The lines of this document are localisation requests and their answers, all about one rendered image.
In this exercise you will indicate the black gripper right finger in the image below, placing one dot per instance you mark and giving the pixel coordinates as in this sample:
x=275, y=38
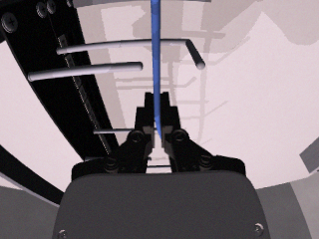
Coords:
x=188, y=155

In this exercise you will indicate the dark grey rack with patch panel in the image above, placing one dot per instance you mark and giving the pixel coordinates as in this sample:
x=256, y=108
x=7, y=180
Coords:
x=36, y=32

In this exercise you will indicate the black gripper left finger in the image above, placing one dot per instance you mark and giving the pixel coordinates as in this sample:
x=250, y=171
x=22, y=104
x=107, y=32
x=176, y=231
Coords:
x=133, y=154

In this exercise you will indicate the blue cable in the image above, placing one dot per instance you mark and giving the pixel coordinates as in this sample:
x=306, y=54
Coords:
x=155, y=12

